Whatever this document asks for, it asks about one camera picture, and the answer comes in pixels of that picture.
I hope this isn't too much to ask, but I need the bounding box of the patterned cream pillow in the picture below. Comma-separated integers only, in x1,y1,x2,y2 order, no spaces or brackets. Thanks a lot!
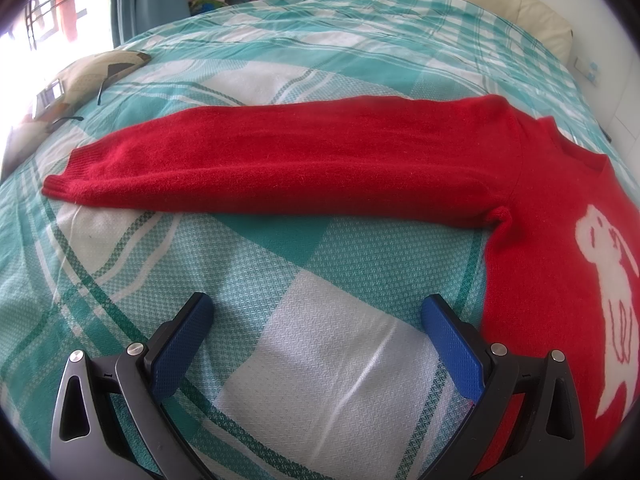
1,50,152,181

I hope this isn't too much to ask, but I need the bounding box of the teal plaid bedspread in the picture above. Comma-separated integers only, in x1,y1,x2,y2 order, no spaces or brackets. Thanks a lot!
1,0,639,479

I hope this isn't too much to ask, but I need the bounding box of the white wall socket panel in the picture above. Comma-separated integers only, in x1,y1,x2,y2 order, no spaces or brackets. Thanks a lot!
574,56,599,86

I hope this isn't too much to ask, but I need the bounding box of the red sweater with white dog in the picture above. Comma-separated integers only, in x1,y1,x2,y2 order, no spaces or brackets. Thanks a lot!
42,96,639,460

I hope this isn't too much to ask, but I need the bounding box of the small device on pillow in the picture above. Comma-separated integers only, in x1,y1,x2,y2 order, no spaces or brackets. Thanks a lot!
37,78,65,110

